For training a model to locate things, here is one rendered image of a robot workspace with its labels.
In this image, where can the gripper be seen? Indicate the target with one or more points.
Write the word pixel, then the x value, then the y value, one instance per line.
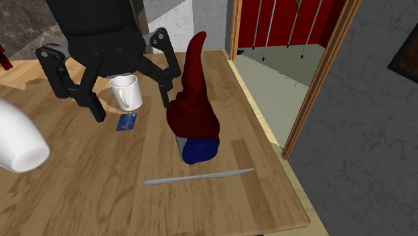
pixel 98 36

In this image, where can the white mug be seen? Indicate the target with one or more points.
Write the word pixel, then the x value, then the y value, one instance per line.
pixel 131 90

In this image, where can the blue card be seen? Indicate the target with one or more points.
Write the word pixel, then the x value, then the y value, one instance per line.
pixel 126 122

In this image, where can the red hat gnome figure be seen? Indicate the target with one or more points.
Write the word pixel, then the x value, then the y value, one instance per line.
pixel 192 111

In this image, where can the dark red object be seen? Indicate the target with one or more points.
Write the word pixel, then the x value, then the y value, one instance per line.
pixel 4 58

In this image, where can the wooden table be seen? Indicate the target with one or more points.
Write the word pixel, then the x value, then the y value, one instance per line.
pixel 98 199

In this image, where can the grey knife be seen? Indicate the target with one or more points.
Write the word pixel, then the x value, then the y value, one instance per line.
pixel 196 176

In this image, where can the grey metal pole rack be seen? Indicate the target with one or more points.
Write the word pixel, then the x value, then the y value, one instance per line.
pixel 268 29

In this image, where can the wooden door frame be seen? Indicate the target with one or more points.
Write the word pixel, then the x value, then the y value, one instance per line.
pixel 313 98

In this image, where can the dark framed wall picture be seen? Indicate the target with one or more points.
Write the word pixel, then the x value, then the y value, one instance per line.
pixel 408 62

